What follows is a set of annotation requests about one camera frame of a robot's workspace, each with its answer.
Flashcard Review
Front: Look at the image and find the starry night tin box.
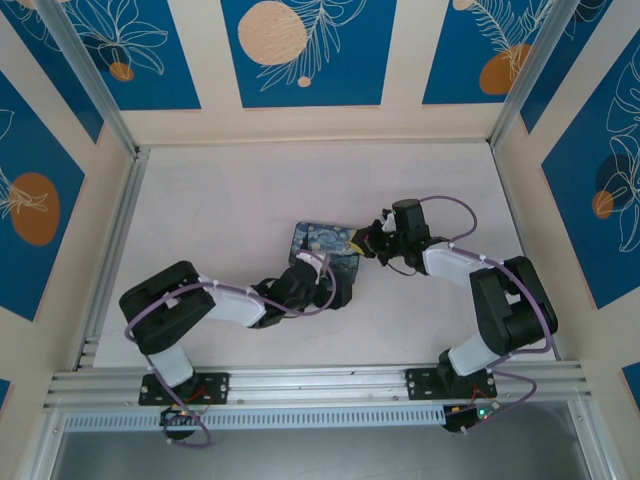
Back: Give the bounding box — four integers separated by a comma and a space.
286, 220, 363, 285

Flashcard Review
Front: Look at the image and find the grey metal sheet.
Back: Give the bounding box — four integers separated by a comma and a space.
29, 402, 609, 480

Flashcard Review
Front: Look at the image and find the blue panel with beige circle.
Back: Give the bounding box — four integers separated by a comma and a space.
221, 0, 399, 109

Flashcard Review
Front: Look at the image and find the blue panel with orange circle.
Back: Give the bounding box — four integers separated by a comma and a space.
0, 69, 87, 323

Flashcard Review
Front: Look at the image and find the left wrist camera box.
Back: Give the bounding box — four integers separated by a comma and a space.
294, 251, 326, 276

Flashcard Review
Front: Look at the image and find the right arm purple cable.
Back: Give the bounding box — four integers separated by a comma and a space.
418, 194, 557, 436

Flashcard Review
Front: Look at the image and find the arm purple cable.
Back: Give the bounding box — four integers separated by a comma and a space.
418, 194, 557, 436
122, 249, 339, 448

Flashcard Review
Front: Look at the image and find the long aluminium mounting rail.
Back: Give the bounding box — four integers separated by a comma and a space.
42, 360, 594, 410

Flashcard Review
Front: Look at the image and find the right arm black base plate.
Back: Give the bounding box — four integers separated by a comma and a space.
404, 367, 499, 402

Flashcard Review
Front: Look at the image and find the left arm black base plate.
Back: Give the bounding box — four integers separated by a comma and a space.
138, 372, 231, 407

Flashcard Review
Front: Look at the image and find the white slotted cable duct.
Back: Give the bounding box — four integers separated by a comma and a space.
63, 403, 450, 432

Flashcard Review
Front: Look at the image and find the blue floral wall panel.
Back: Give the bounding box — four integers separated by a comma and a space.
519, 0, 615, 135
47, 0, 203, 112
421, 0, 569, 106
541, 42, 640, 311
0, 0, 105, 145

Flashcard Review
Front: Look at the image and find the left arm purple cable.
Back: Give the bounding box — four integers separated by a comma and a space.
122, 249, 339, 448

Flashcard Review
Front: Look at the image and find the aluminium side rail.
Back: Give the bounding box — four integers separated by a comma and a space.
72, 147, 151, 372

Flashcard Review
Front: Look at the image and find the aluminium frame post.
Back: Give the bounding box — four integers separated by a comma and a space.
37, 0, 151, 160
488, 0, 581, 149

